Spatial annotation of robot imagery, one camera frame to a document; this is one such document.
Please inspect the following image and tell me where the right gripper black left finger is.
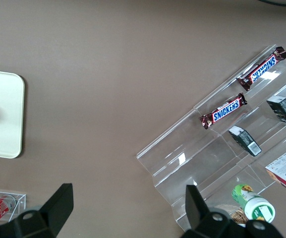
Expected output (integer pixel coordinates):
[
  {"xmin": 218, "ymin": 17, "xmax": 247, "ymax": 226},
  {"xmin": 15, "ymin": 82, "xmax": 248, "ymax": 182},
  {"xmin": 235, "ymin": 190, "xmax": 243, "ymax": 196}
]
[{"xmin": 0, "ymin": 183, "xmax": 74, "ymax": 238}]

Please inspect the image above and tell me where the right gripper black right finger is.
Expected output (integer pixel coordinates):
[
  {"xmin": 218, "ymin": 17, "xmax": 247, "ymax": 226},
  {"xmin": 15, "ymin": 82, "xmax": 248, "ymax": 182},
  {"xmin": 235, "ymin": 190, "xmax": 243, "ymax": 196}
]
[{"xmin": 181, "ymin": 184, "xmax": 286, "ymax": 238}]

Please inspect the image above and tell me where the deep tan wicker basket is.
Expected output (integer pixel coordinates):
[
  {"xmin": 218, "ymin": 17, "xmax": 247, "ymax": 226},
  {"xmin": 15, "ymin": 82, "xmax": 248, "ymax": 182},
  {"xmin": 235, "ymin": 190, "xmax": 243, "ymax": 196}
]
[{"xmin": 213, "ymin": 204, "xmax": 249, "ymax": 228}]

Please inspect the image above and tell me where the cream plastic tray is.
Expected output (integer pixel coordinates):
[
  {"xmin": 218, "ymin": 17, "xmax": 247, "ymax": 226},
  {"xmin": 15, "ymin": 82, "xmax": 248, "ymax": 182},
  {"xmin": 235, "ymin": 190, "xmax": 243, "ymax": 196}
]
[{"xmin": 0, "ymin": 69, "xmax": 25, "ymax": 159}]

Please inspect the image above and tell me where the clear acrylic bottle rack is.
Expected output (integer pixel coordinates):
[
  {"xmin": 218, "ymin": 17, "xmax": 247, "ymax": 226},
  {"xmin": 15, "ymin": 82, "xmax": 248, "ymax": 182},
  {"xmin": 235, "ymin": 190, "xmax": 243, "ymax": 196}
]
[{"xmin": 0, "ymin": 189, "xmax": 27, "ymax": 223}]

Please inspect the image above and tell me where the green bottle with white cap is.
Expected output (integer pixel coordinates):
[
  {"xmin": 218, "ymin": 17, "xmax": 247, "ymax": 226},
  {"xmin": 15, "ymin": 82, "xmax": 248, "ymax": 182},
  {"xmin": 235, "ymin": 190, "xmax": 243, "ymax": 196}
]
[{"xmin": 231, "ymin": 183, "xmax": 276, "ymax": 224}]

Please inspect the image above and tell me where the clear acrylic stepped display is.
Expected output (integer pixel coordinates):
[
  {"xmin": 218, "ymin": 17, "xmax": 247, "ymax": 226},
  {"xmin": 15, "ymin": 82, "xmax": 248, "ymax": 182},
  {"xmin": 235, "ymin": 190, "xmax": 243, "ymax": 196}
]
[{"xmin": 135, "ymin": 44, "xmax": 286, "ymax": 233}]

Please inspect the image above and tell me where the small black box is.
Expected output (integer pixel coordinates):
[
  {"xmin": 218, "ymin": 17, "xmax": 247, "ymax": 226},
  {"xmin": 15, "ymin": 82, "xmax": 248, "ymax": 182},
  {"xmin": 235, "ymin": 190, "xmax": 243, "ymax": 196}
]
[
  {"xmin": 266, "ymin": 96, "xmax": 286, "ymax": 126},
  {"xmin": 228, "ymin": 125, "xmax": 262, "ymax": 157}
]

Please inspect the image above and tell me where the Snickers chocolate bar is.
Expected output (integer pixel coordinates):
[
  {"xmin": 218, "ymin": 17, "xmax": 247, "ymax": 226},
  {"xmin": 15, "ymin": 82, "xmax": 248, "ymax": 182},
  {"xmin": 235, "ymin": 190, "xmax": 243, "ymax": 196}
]
[
  {"xmin": 198, "ymin": 92, "xmax": 247, "ymax": 130},
  {"xmin": 236, "ymin": 46, "xmax": 286, "ymax": 92}
]

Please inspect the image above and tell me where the black cable tangle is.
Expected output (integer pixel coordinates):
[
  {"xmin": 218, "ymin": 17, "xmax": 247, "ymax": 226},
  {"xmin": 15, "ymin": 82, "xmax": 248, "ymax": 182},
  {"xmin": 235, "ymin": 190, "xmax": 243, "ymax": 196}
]
[{"xmin": 256, "ymin": 0, "xmax": 286, "ymax": 7}]

